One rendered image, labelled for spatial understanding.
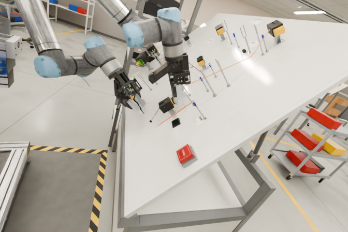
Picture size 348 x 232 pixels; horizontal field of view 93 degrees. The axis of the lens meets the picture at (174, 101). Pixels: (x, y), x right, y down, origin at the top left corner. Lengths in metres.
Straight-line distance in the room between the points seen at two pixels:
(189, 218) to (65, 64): 0.77
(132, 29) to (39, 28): 0.33
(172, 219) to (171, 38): 0.69
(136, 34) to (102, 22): 7.87
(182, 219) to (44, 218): 1.12
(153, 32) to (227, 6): 8.15
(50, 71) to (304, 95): 0.81
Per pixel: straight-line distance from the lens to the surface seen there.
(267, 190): 0.92
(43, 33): 0.74
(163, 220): 0.79
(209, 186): 0.99
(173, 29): 0.58
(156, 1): 1.63
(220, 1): 8.57
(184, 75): 0.64
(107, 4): 0.66
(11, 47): 1.22
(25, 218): 1.71
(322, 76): 0.69
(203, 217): 0.88
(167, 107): 0.72
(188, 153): 0.56
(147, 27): 0.56
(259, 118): 0.60
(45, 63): 0.69
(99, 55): 0.71
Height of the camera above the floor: 1.47
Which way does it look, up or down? 24 degrees down
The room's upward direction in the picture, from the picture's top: 21 degrees clockwise
